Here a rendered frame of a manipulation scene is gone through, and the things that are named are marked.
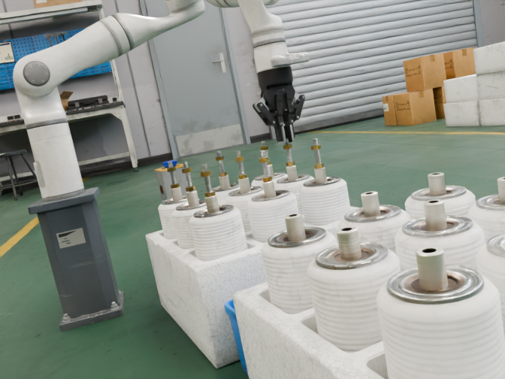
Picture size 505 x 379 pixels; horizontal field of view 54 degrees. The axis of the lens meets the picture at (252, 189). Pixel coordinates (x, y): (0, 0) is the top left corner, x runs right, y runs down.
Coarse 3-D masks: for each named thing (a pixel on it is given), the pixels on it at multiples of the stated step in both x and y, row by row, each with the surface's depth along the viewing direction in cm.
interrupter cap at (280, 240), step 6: (306, 228) 65; (312, 228) 65; (318, 228) 64; (276, 234) 65; (282, 234) 64; (306, 234) 63; (312, 234) 62; (318, 234) 61; (324, 234) 60; (270, 240) 62; (276, 240) 62; (282, 240) 62; (288, 240) 62; (300, 240) 61; (306, 240) 60; (312, 240) 59; (318, 240) 59; (276, 246) 60; (282, 246) 59; (288, 246) 59; (294, 246) 59; (300, 246) 58
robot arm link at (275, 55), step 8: (256, 48) 103; (264, 48) 102; (272, 48) 102; (280, 48) 102; (256, 56) 103; (264, 56) 102; (272, 56) 98; (280, 56) 98; (288, 56) 99; (296, 56) 100; (304, 56) 101; (256, 64) 104; (264, 64) 102; (272, 64) 98; (280, 64) 98; (288, 64) 100
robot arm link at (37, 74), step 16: (80, 32) 114; (96, 32) 114; (112, 32) 115; (48, 48) 110; (64, 48) 111; (80, 48) 112; (96, 48) 114; (112, 48) 116; (128, 48) 119; (16, 64) 108; (32, 64) 108; (48, 64) 109; (64, 64) 111; (80, 64) 113; (96, 64) 116; (16, 80) 108; (32, 80) 108; (48, 80) 110; (64, 80) 112
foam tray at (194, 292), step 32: (160, 256) 105; (192, 256) 89; (224, 256) 86; (256, 256) 85; (160, 288) 114; (192, 288) 85; (224, 288) 83; (192, 320) 91; (224, 320) 84; (224, 352) 84
